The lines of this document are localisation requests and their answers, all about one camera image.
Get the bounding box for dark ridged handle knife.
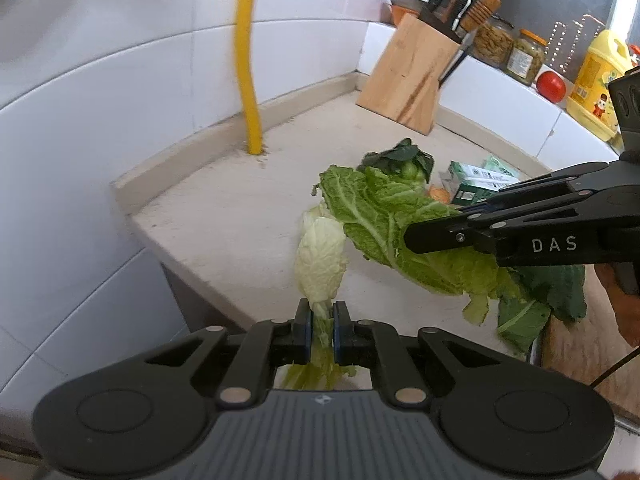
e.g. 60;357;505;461
440;0;471;36

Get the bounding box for green white plastic packet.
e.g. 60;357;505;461
481;154;516;177

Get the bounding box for green napa cabbage leaf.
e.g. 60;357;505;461
312;165;523;326

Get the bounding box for yellow detergent bottle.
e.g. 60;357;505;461
566;29;633;142

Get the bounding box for wooden knife block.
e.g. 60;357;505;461
356;12;461;136

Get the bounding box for person's right hand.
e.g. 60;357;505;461
595;264;640;346

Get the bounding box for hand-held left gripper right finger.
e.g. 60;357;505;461
332;301;506;408

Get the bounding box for dark lid pickle jar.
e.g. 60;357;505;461
472;14;516;68

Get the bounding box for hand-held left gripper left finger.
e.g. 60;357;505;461
142;299;313;407

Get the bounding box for green white packaging box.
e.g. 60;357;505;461
446;160;521;206

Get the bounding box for pale napa cabbage leaf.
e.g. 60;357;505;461
294;202;358;392

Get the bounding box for yellow pipe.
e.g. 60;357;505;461
234;0;266;156

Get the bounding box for red tomato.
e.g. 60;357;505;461
536;71;567;103

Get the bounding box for wooden cutting board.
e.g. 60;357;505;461
540;265;640;408

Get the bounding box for orange lid pickle jar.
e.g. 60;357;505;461
505;28;547;86

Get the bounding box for wooden handled knife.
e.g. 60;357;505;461
457;0;502;36

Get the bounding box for dark green vegetable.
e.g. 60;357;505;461
357;138;435;196

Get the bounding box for dark green leaf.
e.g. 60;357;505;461
496;264;587;355

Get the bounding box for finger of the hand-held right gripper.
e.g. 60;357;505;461
404;182;610;257
452;161;610;212

